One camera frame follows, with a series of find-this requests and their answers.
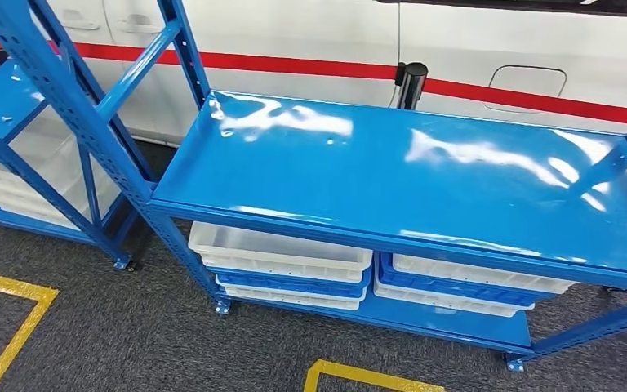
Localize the blue metal shelf rack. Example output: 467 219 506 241
0 0 155 272
0 0 627 374

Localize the red barrier belt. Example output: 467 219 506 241
0 32 401 81
424 78 627 127

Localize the white car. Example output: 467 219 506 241
0 0 627 185

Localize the yellow floor tape square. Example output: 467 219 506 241
302 359 447 392

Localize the black stanchion post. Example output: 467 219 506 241
394 62 429 111

